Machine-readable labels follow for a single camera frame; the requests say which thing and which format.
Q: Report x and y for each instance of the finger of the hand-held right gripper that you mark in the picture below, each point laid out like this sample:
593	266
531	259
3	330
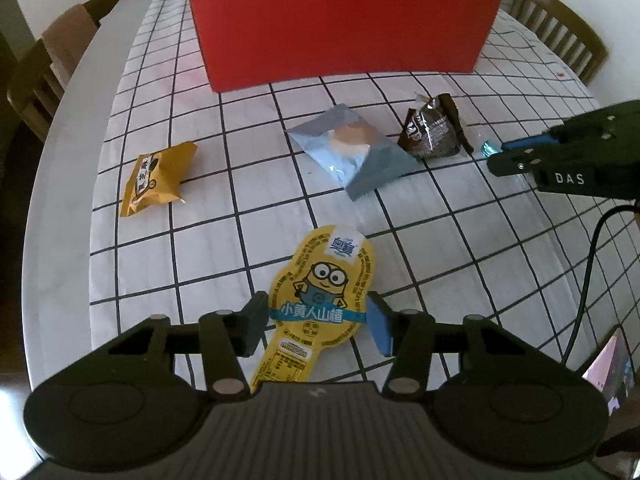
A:
525	143
515	164

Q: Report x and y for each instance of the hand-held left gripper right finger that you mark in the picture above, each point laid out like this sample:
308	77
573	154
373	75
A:
380	327

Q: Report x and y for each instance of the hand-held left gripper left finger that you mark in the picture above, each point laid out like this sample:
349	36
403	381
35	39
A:
255	320

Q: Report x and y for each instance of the small teal foil candy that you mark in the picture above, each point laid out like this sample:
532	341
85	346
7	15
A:
487	149

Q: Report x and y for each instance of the yellow cartoon snack packet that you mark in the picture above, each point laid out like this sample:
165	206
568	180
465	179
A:
320	280

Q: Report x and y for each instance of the red cardboard box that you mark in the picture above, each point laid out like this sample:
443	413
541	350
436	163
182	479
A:
340	30

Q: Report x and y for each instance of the dark brown triangular snack packet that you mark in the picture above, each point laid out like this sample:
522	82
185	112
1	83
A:
432	127

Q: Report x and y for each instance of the black checked white tablecloth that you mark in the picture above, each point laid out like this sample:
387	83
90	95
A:
450	240

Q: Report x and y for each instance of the wooden slatted chair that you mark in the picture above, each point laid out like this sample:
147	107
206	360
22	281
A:
575	30

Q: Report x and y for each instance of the light blue snack packet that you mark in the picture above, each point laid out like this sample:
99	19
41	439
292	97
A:
350	155

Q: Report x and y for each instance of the small yellow snack packet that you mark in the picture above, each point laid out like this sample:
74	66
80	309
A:
155	180

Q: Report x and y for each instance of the lit device screen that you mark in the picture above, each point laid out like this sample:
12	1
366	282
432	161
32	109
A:
607	367

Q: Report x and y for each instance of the wooden chair with cloth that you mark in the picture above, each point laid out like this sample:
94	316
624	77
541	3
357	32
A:
30	90

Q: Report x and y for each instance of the pink cloth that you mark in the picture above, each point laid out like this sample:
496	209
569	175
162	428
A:
70	40

